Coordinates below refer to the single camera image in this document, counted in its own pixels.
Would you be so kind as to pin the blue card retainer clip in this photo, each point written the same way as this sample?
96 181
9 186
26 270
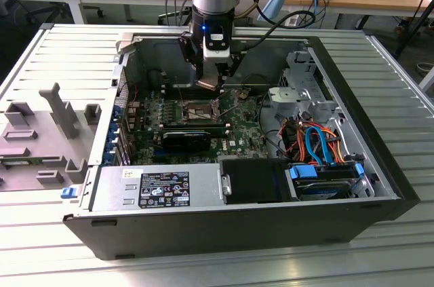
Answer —
113 144
116 110
114 128
109 159

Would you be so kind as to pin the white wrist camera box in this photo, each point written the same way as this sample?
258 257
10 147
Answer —
217 54

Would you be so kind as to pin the silver drive cage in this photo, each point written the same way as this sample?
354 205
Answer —
288 94

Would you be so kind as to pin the round coin battery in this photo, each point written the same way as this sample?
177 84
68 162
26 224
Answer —
243 94

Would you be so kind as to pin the grey power supply unit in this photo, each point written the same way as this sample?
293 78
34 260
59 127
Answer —
112 192

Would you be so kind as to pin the black-clipped RAM slot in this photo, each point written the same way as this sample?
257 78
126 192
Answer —
171 95
171 89

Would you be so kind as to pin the green RAM stick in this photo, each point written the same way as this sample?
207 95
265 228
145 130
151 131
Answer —
17 163

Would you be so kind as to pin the hard disk in blue carrier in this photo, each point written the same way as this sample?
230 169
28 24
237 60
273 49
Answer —
303 173

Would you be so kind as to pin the black plastic disk bay cover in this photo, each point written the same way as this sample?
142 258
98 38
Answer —
254 182

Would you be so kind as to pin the white-clipped RAM slot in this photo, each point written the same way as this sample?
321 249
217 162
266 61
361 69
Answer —
171 92
171 86

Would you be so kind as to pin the silver CPU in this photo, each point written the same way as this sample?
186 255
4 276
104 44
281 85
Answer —
207 82

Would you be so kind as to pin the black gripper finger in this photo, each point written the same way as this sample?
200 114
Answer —
186 47
223 71

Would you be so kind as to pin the black tripod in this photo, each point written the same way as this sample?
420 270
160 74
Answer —
407 40

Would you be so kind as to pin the grey parts rack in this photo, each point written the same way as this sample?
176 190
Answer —
40 131

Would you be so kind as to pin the CPU socket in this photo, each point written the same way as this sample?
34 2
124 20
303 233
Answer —
198 110

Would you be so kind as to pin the black graphics card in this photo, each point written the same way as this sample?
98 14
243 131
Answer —
184 142

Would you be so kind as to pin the green motherboard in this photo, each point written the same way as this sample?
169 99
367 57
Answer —
244 131

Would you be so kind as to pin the black PC case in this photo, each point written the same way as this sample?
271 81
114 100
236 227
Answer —
220 232

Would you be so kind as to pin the blue expansion slot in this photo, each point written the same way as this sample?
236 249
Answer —
161 158

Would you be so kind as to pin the blue case latch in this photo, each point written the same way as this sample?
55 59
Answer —
68 193

